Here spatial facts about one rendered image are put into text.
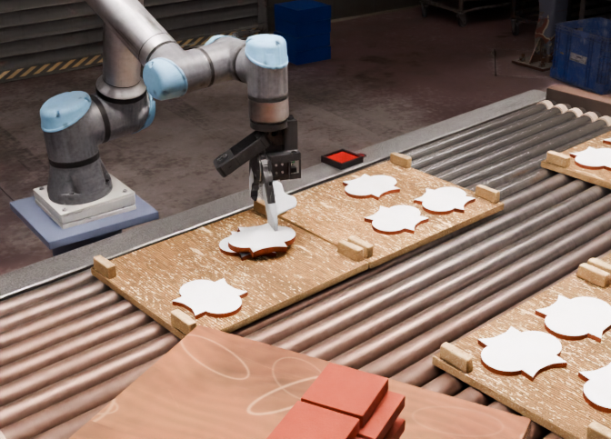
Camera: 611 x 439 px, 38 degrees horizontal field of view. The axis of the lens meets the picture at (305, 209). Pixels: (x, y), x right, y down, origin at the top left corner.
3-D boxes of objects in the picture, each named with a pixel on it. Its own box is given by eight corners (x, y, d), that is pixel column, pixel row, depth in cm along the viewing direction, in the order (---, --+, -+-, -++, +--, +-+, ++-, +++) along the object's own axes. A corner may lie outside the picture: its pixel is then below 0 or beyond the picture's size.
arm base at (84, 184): (36, 192, 211) (28, 154, 206) (92, 172, 220) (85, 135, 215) (68, 211, 201) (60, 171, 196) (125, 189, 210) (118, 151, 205)
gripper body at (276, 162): (301, 182, 168) (300, 122, 163) (258, 188, 166) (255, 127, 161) (289, 167, 175) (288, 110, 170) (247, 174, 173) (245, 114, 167)
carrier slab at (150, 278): (91, 274, 171) (90, 266, 170) (256, 213, 195) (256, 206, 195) (194, 350, 147) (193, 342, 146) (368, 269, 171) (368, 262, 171)
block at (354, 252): (336, 253, 174) (336, 240, 173) (343, 249, 176) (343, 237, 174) (357, 263, 170) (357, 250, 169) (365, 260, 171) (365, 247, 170)
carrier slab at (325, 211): (260, 212, 196) (260, 205, 195) (391, 165, 220) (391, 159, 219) (371, 269, 171) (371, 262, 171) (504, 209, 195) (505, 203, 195)
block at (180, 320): (170, 324, 151) (168, 311, 150) (179, 321, 152) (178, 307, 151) (189, 339, 147) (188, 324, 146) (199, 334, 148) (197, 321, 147)
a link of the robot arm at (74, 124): (37, 154, 206) (26, 99, 200) (88, 137, 214) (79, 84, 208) (63, 167, 198) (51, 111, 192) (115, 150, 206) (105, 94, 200)
